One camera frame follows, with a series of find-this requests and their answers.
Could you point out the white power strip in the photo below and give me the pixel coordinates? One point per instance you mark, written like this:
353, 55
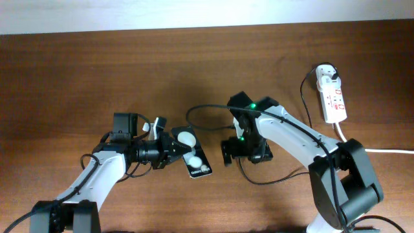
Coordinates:
333, 106

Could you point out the white USB charger plug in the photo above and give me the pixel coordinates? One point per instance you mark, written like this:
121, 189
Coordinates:
327, 78

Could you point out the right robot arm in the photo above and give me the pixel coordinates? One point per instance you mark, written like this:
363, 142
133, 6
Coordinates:
343, 180

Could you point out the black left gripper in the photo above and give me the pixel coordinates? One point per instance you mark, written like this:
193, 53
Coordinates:
167, 152

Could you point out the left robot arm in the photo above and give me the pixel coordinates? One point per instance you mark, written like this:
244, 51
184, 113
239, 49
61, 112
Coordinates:
76, 209

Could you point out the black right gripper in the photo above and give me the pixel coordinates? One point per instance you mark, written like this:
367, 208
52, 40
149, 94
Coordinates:
231, 150

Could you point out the black smartphone with lit screen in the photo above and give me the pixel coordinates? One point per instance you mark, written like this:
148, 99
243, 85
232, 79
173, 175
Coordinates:
196, 161

